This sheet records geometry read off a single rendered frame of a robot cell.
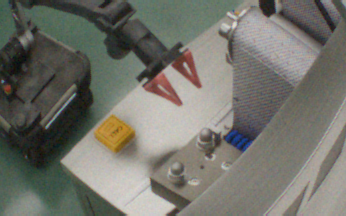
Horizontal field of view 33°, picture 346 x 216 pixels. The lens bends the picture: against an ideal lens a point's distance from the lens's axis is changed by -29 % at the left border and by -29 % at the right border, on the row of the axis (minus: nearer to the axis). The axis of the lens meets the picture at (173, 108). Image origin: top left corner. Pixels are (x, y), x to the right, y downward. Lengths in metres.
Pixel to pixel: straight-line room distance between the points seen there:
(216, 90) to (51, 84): 1.10
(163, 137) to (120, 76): 1.38
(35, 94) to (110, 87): 0.48
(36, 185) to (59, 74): 0.50
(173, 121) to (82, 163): 0.25
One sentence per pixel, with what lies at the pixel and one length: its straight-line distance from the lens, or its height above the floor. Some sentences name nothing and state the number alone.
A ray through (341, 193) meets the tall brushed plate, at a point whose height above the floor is 1.44.
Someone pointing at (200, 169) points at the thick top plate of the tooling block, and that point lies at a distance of 1.50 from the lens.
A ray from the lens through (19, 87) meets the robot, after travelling 2.79.
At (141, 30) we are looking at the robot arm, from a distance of 1.58.
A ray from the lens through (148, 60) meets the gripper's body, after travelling 1.58.
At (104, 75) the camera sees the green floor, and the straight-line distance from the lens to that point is 3.09.
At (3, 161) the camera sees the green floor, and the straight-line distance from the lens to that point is 2.89.
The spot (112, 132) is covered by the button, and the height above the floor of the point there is 0.92.
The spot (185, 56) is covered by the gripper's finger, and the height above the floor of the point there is 1.10.
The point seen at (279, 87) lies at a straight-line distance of 1.37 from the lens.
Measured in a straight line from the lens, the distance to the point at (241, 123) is 1.54.
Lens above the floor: 2.24
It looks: 49 degrees down
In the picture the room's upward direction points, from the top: 2 degrees counter-clockwise
